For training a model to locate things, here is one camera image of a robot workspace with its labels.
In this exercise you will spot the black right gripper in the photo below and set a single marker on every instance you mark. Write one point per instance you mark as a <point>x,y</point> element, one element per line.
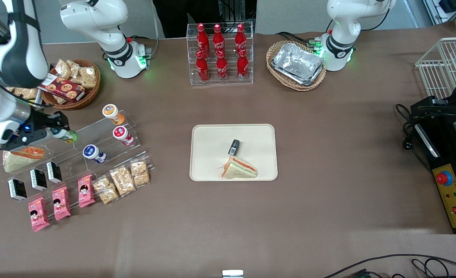
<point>43,121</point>

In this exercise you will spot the green gum bottle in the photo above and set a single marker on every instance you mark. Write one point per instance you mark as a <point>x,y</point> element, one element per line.
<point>64,136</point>

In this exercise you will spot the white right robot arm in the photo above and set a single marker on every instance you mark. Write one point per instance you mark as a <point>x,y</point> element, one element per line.
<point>97,19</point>

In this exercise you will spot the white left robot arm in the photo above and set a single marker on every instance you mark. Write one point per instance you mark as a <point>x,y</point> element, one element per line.
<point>343,46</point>

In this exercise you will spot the blue gum bottle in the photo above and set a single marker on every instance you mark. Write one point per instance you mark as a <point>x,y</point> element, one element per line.
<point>91,151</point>

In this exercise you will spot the orange gum bottle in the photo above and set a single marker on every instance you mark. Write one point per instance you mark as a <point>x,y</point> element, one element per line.
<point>110,111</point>

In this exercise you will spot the red gum bottle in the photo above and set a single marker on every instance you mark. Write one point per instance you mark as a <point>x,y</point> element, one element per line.
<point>120,132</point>

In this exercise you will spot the aluminium foil tray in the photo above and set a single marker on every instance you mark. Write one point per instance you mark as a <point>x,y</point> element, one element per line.
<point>297,63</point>

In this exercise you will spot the cream plastic tray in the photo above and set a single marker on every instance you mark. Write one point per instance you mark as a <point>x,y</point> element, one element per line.
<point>208,162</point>

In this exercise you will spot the clear wrapped pastry packet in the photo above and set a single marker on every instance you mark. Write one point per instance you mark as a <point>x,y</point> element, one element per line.
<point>88,77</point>
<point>63,68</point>
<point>60,99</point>
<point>75,67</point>

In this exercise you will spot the red cookie box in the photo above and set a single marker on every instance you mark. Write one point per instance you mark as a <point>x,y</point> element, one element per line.
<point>64,89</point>

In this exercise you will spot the round brown wicker basket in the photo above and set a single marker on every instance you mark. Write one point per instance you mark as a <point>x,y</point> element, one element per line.
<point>91,96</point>

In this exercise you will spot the clear acrylic stepped stand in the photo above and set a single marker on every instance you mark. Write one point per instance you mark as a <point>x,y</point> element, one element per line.
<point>71,170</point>
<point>135,127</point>

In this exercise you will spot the wrapped triangle sandwich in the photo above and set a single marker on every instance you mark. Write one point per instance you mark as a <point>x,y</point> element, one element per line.
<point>17,160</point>
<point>239,170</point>

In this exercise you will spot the pink snack packet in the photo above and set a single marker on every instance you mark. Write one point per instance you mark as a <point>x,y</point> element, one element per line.
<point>86,191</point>
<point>38,214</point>
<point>61,203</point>

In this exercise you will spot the puffed rice bar packet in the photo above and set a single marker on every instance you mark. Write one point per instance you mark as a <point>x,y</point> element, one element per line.
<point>122,180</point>
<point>106,190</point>
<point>140,173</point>

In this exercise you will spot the black yellow control box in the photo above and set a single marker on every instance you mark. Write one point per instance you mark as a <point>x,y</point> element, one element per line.
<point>453,200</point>

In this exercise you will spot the red cola bottle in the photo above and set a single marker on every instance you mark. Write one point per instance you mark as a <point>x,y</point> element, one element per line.
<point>218,40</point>
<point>222,68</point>
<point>202,69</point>
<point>202,40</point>
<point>243,67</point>
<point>240,40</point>

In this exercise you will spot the light wicker basket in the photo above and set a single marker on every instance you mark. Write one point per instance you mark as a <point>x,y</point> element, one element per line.
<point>276,75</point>

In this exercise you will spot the clear acrylic bottle rack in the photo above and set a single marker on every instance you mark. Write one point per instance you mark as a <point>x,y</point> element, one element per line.
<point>230,83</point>

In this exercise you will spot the small black packet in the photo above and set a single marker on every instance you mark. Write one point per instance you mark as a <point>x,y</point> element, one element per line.
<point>234,146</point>

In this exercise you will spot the small white box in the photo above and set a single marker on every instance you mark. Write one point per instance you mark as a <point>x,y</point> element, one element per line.
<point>232,273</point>

